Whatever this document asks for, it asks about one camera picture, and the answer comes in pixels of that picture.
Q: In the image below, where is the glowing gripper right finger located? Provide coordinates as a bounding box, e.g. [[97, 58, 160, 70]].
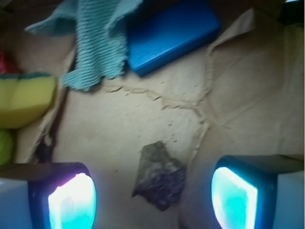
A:
[[211, 155, 305, 229]]

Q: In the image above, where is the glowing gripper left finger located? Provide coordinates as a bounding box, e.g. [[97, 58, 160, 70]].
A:
[[0, 162, 97, 229]]

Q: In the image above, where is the grey brown rock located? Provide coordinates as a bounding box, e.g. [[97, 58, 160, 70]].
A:
[[132, 141, 186, 211]]

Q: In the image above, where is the lime green mesh pouf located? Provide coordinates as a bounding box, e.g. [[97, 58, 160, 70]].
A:
[[0, 129, 14, 165]]

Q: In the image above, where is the brown paper bag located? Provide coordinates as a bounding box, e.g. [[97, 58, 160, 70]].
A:
[[15, 0, 305, 229]]

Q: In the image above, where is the yellow green sponge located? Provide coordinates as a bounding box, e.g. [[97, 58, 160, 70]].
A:
[[0, 73, 57, 129]]

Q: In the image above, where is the red crumpled cloth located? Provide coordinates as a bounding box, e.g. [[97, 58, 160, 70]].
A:
[[0, 52, 18, 73]]

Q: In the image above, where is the teal terry cloth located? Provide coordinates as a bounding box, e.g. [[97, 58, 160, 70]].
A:
[[25, 0, 142, 91]]

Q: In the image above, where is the blue rectangular block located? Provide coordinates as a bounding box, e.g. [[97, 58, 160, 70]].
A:
[[127, 0, 221, 76]]

